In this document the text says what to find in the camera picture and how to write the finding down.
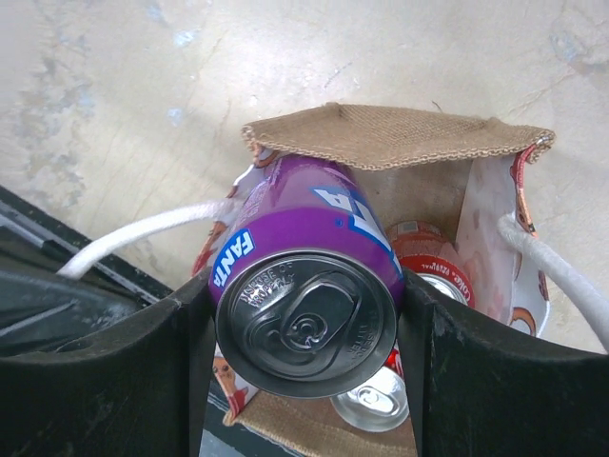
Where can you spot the red coke can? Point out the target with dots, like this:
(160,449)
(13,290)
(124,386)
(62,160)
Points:
(424,249)
(379,404)

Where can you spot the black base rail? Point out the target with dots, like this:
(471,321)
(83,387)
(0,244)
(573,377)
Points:
(41,312)

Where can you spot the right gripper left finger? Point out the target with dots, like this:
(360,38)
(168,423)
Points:
(135,388)

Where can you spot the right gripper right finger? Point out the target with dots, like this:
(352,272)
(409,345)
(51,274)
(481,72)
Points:
(476,387)

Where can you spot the brown canvas bag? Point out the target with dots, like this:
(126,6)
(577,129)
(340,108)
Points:
(461,174)

